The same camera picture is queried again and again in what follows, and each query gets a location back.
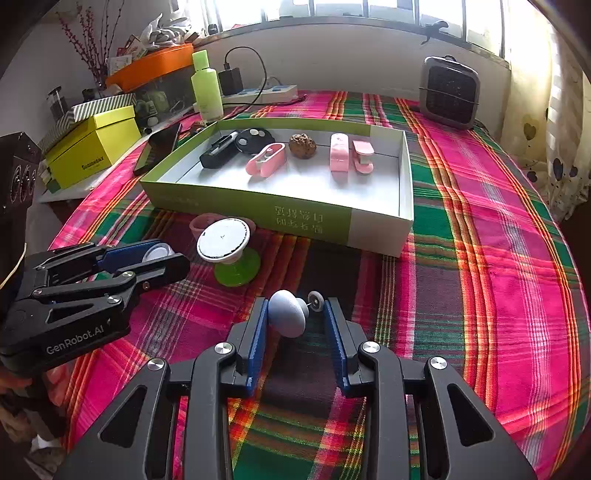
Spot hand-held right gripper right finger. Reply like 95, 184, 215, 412
323, 298, 539, 480

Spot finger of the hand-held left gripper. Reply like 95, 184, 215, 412
28, 253, 191, 324
28, 239, 176, 278

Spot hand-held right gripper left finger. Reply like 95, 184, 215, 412
54, 298, 269, 480

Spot small white cap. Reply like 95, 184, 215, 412
141, 244, 176, 266

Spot grey blue knob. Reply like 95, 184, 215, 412
269, 290, 326, 340

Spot green white cardboard box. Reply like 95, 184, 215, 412
140, 117, 415, 258

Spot black key fob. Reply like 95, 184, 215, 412
235, 127, 275, 155

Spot pink hook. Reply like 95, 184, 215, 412
353, 140, 376, 175

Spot pink rectangular clip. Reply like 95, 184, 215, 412
329, 133, 352, 172

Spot small pink cup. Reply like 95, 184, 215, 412
189, 213, 257, 238

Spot white disc on green base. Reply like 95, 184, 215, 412
196, 218, 262, 287

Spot black smartphone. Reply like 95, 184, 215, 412
133, 122, 183, 176

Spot yellow cardboard box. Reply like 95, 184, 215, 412
44, 105, 141, 190

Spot black rectangular device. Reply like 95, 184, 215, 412
199, 131, 241, 169

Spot grey white striped box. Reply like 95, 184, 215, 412
39, 92, 138, 151

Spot glass jar with black lid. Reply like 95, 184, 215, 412
46, 87, 70, 121

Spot pink green plaid tablecloth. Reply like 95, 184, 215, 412
46, 90, 583, 480

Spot light green plastic bottle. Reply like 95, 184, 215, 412
191, 50, 223, 121

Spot clear bin with orange lid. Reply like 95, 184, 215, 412
105, 43, 197, 125

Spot brown walnut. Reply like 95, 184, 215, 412
288, 134, 318, 158

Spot black charger adapter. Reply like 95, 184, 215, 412
218, 67, 244, 96

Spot dried purple flower branches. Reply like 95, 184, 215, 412
60, 0, 122, 88

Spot white power strip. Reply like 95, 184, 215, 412
221, 84, 298, 105

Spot white gloves and bags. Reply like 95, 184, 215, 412
139, 14, 204, 49

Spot grey space heater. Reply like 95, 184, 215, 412
419, 55, 481, 131

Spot heart print curtain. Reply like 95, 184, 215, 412
508, 18, 591, 222

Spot black clip on windowsill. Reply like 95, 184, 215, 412
421, 21, 448, 46

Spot barred window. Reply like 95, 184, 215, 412
203, 0, 513, 61

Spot black charger cable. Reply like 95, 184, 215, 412
224, 46, 308, 109

